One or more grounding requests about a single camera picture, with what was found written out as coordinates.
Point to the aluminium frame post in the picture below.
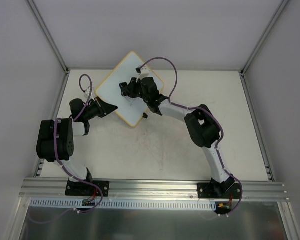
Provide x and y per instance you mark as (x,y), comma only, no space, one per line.
(265,35)
(47,34)

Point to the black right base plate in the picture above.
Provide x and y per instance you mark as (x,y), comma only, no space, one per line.
(218,191)

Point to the right aluminium frame post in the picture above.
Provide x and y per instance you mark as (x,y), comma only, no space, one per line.
(265,35)

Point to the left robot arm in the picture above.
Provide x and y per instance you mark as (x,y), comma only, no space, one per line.
(56,144)

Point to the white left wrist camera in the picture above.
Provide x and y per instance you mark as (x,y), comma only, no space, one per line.
(89,92)

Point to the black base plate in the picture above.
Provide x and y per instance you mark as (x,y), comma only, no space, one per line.
(79,189)
(218,191)

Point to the white slotted cable duct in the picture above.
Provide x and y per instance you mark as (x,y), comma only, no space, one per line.
(66,203)

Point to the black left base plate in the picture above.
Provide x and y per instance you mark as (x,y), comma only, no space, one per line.
(79,189)

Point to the black left easel foot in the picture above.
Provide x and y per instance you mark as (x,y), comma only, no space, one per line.
(145,116)

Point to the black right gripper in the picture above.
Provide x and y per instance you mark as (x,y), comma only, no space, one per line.
(134,88)

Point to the aluminium mounting rail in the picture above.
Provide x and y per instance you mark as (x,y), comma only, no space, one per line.
(173,190)

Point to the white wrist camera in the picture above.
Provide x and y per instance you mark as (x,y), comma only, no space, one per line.
(143,72)
(89,92)

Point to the left aluminium frame post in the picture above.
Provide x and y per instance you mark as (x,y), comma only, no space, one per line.
(47,34)

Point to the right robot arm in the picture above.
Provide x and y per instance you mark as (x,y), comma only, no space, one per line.
(204,130)

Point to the yellow framed whiteboard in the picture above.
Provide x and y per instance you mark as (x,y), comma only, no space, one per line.
(131,110)

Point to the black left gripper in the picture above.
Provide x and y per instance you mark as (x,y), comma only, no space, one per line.
(100,107)

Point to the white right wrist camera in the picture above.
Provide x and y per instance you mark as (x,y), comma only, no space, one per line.
(143,72)

